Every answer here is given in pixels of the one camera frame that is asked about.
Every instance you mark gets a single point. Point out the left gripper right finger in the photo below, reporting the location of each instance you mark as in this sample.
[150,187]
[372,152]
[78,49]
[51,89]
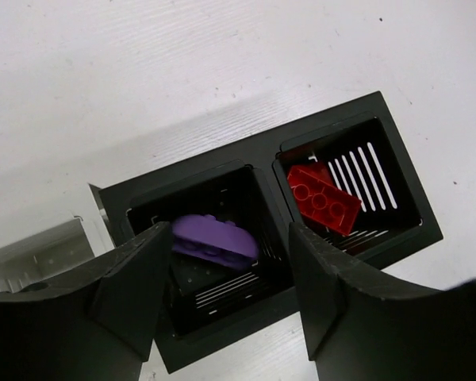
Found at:
[363,324]

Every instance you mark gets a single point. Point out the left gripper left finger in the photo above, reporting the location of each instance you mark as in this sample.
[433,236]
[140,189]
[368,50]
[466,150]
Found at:
[94,322]

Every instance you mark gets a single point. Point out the red transparent lego brick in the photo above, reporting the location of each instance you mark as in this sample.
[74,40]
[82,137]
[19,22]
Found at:
[320,200]

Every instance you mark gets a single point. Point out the purple lego brick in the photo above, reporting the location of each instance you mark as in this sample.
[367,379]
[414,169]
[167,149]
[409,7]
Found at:
[218,242]

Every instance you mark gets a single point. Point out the white double bin container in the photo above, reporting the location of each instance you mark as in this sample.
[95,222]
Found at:
[52,237]

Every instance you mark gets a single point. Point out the black double bin container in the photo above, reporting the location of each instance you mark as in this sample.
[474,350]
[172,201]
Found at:
[206,308]

